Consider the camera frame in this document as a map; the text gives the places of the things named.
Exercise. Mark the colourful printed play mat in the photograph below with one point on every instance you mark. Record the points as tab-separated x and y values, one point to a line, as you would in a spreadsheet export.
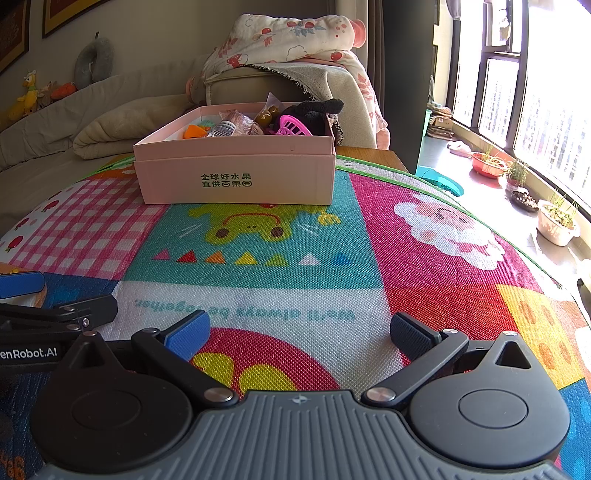
323	240

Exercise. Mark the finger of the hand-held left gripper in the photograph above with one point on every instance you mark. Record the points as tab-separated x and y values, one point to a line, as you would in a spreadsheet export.
87	309
21	284

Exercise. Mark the folded beige blanket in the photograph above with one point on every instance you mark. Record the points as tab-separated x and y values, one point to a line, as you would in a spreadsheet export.
138	120

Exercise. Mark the orange carrot plush toy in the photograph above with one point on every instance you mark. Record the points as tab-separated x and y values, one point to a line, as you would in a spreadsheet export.
64	90

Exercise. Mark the floral quilt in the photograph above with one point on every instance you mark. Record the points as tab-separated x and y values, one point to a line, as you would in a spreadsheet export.
286	37

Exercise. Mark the chestnut plastic packet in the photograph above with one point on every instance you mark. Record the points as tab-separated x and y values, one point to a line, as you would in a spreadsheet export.
268	115

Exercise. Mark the pink cardboard box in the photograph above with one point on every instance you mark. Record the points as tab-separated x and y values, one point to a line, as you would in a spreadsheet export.
231	180

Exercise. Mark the grey sofa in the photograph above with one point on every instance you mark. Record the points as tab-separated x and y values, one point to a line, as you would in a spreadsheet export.
37	175

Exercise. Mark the small plant pot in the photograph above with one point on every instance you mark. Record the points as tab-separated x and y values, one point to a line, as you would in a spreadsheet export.
516	180

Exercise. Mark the red flower pot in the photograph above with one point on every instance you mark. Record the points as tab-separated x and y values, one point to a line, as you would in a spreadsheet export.
487	168

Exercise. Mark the black window frame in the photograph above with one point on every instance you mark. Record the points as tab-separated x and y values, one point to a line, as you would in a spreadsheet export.
519	92

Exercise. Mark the grey curtain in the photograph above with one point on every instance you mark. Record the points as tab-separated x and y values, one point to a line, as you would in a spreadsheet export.
406	69

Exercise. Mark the bread bun plastic packet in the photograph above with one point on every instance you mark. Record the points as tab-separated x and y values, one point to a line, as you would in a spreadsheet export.
244	123

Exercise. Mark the cardboard pieces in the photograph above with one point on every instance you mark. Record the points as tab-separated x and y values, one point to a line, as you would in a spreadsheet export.
441	123

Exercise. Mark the black plush toy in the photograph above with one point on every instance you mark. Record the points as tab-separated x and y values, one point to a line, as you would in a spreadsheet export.
318	108

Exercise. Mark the grey neck pillow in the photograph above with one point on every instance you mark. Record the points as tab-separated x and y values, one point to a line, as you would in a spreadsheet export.
104	53

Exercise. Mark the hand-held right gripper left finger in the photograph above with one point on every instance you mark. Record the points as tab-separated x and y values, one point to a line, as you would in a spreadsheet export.
187	339

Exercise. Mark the yellow plush toy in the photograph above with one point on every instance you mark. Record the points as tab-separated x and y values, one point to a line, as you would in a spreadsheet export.
27	99

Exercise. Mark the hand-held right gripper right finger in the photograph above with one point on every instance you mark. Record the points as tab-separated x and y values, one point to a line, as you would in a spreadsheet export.
410	339

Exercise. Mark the teal plastic basin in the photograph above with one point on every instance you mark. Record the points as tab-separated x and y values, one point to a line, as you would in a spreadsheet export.
438	180

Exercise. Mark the tan plush toy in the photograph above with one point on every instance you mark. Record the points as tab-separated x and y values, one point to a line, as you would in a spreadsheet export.
44	94

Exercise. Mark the dark bowl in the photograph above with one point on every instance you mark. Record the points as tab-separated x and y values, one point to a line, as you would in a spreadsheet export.
524	201

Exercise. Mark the pink toy basket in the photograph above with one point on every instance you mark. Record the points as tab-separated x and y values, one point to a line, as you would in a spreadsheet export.
293	124

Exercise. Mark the dark picture frame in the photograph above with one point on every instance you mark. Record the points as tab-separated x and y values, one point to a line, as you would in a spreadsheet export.
64	14
14	32

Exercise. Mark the white flower pot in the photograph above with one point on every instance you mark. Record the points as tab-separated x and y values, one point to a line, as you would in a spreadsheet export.
556	228

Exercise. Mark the grey fringed cloth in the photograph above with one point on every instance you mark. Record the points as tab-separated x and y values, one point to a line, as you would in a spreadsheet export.
318	76

